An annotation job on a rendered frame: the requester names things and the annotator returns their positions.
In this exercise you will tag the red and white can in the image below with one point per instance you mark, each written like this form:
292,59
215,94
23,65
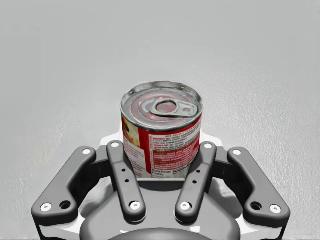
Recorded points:
162,125

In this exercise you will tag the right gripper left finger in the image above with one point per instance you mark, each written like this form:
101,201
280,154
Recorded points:
75,172

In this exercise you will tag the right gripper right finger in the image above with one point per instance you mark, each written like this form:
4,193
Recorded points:
240,175

